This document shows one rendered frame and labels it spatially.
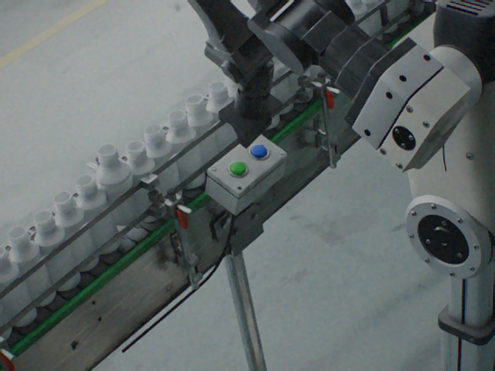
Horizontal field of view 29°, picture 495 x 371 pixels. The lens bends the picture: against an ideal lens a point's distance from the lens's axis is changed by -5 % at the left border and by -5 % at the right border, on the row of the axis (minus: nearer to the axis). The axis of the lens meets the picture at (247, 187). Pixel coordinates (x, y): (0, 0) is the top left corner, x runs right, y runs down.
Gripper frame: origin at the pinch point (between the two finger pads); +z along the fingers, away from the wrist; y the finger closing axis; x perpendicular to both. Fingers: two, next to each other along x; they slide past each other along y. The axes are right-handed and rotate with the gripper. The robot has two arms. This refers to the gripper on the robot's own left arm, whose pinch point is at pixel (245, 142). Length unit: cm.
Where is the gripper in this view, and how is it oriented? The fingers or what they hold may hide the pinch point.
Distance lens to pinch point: 179.8
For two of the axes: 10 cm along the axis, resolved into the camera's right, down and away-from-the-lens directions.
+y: -6.6, 5.4, -5.3
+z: -1.1, 6.2, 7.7
